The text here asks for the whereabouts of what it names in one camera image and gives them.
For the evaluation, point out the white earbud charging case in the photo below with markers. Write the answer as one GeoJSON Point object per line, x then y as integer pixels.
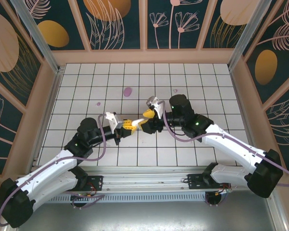
{"type": "Point", "coordinates": [137, 121]}

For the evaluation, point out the purple earbud charging case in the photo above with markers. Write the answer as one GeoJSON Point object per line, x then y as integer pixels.
{"type": "Point", "coordinates": [127, 91]}

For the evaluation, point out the aluminium side rail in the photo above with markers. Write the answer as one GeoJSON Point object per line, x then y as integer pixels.
{"type": "Point", "coordinates": [46, 115]}
{"type": "Point", "coordinates": [243, 115]}

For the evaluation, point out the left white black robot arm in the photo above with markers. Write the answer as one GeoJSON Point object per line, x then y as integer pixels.
{"type": "Point", "coordinates": [50, 170]}

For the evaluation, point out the aluminium frame post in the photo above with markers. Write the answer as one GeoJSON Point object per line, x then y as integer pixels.
{"type": "Point", "coordinates": [245, 33]}
{"type": "Point", "coordinates": [38, 38]}

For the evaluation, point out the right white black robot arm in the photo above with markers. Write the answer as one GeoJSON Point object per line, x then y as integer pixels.
{"type": "Point", "coordinates": [231, 144]}

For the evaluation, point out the aluminium mounting rail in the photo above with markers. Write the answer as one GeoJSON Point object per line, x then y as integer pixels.
{"type": "Point", "coordinates": [139, 179]}

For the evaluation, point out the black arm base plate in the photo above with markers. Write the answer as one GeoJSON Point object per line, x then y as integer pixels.
{"type": "Point", "coordinates": [193, 181]}
{"type": "Point", "coordinates": [97, 183]}

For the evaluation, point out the grey sheet metal panel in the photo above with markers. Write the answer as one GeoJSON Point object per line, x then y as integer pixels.
{"type": "Point", "coordinates": [147, 216]}

